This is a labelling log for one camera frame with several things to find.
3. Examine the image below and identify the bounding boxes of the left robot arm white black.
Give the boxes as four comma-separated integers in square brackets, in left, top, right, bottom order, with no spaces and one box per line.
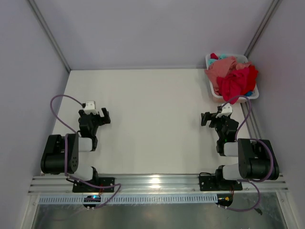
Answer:
[41,108,111,192]

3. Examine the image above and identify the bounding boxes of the left controller board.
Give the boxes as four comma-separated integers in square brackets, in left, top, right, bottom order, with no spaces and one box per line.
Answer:
[83,195,101,209]

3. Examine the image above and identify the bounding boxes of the controller board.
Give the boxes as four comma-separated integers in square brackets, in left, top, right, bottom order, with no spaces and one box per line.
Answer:
[216,195,234,207]
[83,195,101,209]

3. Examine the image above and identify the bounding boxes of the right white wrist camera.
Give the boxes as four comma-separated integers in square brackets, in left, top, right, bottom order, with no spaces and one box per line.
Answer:
[216,104,233,118]

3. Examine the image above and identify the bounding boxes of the aluminium front rail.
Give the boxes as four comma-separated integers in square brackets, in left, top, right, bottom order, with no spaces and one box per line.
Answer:
[27,173,289,195]

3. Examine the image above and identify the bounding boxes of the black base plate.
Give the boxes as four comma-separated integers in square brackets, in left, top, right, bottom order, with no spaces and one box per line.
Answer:
[198,173,243,191]
[72,177,115,193]

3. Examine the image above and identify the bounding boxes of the salmon pink t shirt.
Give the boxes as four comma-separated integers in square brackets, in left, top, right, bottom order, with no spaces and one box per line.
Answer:
[205,56,252,95]

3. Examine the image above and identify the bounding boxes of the right corner aluminium post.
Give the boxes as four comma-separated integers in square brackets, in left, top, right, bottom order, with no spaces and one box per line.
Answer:
[244,0,283,58]

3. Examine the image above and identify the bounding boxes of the corner aluminium post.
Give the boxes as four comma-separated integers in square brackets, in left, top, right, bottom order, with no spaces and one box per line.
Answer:
[26,0,71,73]
[244,0,283,58]

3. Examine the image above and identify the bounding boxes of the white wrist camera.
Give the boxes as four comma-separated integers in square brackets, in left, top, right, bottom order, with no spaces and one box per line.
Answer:
[216,104,233,118]
[82,101,98,115]

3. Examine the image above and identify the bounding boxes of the aluminium side rail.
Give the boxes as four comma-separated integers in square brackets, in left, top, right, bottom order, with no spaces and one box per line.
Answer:
[241,102,262,139]

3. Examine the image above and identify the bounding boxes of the right controller board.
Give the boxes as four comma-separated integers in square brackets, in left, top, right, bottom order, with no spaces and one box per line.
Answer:
[216,195,234,207]

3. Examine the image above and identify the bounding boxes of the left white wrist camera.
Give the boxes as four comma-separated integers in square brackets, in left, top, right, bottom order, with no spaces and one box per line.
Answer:
[82,101,98,115]

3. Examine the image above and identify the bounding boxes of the crimson red t shirt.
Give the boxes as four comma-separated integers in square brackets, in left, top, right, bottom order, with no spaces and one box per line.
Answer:
[216,65,258,104]

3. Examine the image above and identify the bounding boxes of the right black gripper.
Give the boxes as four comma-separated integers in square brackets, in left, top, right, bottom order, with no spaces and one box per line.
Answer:
[201,112,230,140]

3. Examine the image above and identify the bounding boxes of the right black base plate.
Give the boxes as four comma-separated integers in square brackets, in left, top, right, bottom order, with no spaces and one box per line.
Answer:
[198,173,243,191]

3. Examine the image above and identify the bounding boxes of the grey slotted cable duct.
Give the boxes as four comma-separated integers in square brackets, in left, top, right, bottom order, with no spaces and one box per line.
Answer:
[38,193,217,205]

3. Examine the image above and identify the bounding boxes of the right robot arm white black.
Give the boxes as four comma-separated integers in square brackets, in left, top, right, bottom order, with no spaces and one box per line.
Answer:
[199,112,280,191]

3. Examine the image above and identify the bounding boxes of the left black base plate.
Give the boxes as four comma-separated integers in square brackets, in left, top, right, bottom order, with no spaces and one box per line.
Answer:
[72,177,115,193]

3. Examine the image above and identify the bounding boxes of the left corner aluminium post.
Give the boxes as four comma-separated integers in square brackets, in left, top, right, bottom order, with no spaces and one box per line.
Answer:
[26,0,71,73]

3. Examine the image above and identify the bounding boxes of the bright red t shirt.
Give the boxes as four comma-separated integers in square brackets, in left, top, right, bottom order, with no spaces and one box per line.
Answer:
[210,53,219,60]

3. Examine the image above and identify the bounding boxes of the white plastic laundry basket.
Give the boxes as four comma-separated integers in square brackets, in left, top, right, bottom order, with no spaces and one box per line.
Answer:
[205,53,259,103]

